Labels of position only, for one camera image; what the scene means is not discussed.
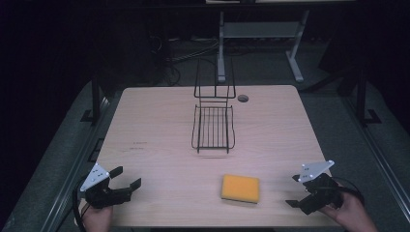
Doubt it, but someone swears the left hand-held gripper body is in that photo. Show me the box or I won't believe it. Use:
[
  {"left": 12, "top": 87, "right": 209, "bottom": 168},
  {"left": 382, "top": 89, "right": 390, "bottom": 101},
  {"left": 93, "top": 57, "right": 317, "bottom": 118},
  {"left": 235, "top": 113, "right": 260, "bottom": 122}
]
[{"left": 79, "top": 162, "right": 133, "bottom": 210}]

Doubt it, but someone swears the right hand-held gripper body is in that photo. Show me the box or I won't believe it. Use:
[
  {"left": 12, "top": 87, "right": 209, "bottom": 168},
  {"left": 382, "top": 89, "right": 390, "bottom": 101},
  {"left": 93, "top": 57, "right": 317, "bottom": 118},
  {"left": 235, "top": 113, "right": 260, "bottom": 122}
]
[{"left": 296, "top": 159, "right": 344, "bottom": 216}]

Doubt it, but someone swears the yellow sponge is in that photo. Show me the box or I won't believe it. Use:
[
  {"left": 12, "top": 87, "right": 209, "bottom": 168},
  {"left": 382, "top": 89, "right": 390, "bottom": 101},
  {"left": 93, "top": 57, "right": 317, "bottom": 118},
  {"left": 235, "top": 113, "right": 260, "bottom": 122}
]
[{"left": 220, "top": 174, "right": 261, "bottom": 205}]

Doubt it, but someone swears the black wire rack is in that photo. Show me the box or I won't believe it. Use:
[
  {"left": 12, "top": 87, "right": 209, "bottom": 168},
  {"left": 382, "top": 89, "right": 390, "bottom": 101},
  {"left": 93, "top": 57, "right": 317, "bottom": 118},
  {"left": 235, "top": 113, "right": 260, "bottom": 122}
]
[{"left": 190, "top": 57, "right": 238, "bottom": 155}]

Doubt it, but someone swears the person's left hand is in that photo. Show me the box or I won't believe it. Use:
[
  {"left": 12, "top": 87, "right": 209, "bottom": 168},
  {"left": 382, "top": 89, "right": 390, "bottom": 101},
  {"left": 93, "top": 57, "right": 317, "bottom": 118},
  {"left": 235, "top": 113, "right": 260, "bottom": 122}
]
[{"left": 80, "top": 203, "right": 114, "bottom": 232}]

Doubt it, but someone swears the person's right hand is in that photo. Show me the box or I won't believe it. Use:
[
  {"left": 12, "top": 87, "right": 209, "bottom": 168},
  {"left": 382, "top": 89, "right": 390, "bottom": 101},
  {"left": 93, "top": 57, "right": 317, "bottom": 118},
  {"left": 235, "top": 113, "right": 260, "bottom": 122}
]
[{"left": 319, "top": 185, "right": 379, "bottom": 232}]

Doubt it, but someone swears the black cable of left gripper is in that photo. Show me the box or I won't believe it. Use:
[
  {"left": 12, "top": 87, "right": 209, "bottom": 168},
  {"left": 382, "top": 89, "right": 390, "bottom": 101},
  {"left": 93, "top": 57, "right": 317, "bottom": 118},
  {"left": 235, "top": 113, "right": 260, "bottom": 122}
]
[{"left": 72, "top": 186, "right": 92, "bottom": 232}]

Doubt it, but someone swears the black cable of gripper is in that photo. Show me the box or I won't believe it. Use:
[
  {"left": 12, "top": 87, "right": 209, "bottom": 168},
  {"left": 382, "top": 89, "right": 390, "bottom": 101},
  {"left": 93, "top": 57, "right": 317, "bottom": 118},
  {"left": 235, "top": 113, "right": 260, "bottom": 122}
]
[
  {"left": 332, "top": 176, "right": 366, "bottom": 207},
  {"left": 72, "top": 186, "right": 92, "bottom": 232}
]

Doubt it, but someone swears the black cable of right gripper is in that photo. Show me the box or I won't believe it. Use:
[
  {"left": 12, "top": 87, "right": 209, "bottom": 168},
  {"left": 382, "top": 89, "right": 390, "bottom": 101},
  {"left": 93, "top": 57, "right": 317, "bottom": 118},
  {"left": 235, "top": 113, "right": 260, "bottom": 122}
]
[{"left": 332, "top": 176, "right": 366, "bottom": 207}]

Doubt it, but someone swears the black metal stand post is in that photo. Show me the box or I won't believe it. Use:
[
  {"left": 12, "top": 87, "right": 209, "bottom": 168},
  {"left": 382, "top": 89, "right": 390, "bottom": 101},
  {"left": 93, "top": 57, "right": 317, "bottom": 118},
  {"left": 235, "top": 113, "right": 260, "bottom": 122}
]
[
  {"left": 80, "top": 75, "right": 104, "bottom": 125},
  {"left": 354, "top": 69, "right": 382, "bottom": 128}
]

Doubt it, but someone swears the bundle of floor cables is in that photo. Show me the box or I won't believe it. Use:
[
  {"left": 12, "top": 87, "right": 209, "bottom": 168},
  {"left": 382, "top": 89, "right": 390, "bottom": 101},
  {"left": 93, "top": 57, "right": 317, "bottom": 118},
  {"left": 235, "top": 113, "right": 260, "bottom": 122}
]
[{"left": 148, "top": 33, "right": 220, "bottom": 87}]

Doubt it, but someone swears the grey metal desk frame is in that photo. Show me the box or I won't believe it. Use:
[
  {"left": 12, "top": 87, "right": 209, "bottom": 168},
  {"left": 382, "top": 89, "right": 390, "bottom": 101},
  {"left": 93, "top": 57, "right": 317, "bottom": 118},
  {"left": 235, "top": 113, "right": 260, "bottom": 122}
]
[{"left": 216, "top": 9, "right": 310, "bottom": 83}]

